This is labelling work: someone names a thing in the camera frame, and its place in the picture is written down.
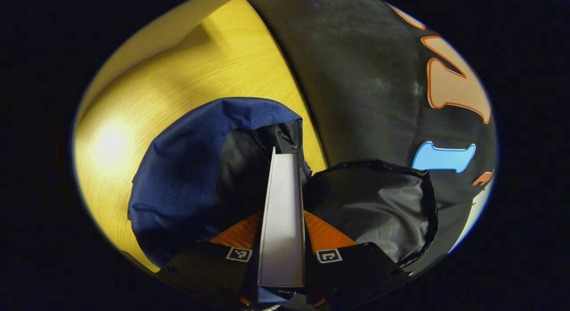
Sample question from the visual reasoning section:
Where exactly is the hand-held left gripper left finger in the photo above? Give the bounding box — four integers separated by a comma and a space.
158, 211, 263, 307

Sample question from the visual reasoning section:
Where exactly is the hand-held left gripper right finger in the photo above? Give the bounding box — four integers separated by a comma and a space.
303, 211, 411, 307

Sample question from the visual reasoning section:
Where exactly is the white book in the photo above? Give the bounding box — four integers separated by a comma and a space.
257, 146, 308, 288

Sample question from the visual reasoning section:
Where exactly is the blue schoolbag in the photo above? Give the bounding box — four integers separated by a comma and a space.
128, 97, 440, 303

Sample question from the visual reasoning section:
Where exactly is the black backdrop cloth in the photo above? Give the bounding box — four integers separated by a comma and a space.
243, 0, 498, 276

